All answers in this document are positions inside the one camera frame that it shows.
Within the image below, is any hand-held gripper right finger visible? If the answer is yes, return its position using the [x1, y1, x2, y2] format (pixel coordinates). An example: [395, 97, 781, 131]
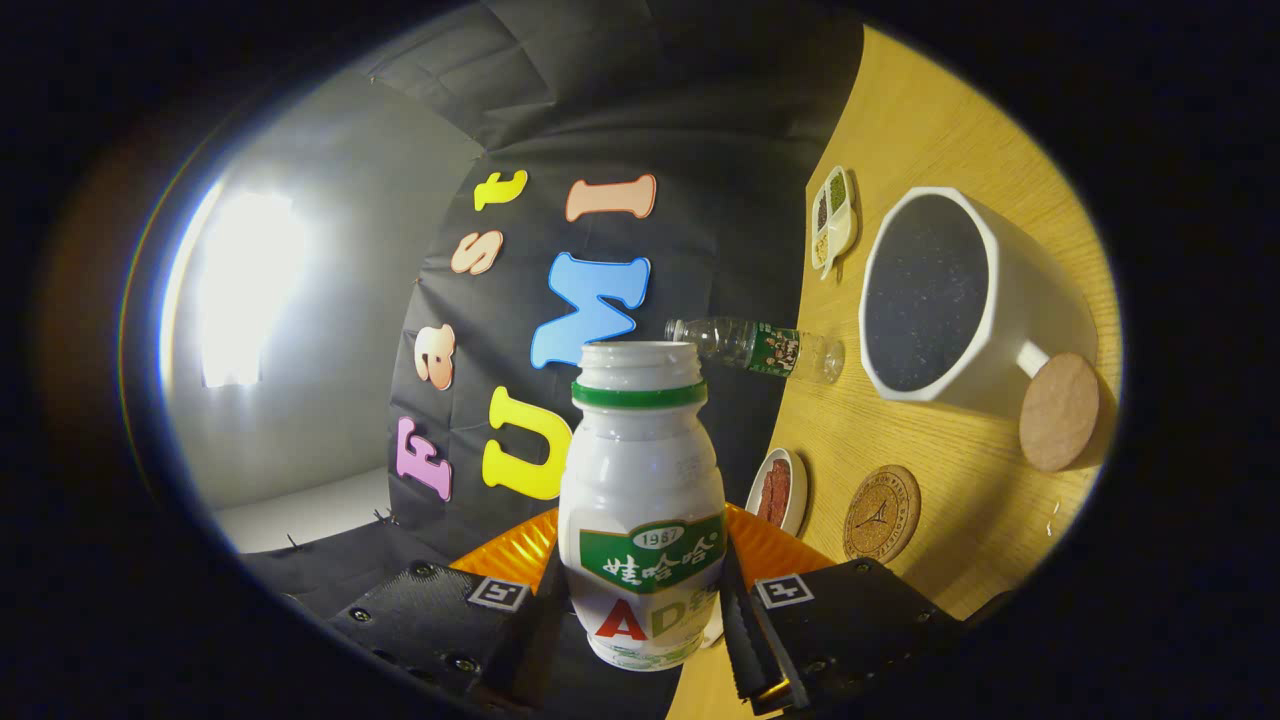
[720, 503, 966, 713]

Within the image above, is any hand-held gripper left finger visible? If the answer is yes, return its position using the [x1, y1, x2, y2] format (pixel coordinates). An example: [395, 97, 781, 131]
[330, 507, 591, 713]

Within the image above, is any round cork coaster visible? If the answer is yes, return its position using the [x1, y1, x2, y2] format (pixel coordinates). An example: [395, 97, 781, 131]
[843, 465, 922, 563]

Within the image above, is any white juice bottle green label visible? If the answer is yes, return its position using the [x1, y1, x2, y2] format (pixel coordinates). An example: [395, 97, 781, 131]
[557, 341, 728, 672]

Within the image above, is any white cup with wooden handle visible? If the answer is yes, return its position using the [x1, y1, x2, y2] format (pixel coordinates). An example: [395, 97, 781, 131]
[858, 186, 1102, 473]

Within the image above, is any clear plastic water bottle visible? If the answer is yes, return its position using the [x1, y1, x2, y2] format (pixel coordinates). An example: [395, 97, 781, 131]
[665, 316, 846, 385]

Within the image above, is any round beige plate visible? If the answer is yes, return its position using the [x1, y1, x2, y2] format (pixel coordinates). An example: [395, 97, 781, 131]
[745, 448, 809, 538]

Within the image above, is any white divided dish of beans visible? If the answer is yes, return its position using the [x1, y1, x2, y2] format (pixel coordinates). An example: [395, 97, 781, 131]
[810, 166, 859, 280]

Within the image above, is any wooden table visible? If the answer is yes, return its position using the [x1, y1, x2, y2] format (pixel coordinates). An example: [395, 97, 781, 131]
[665, 25, 1123, 720]

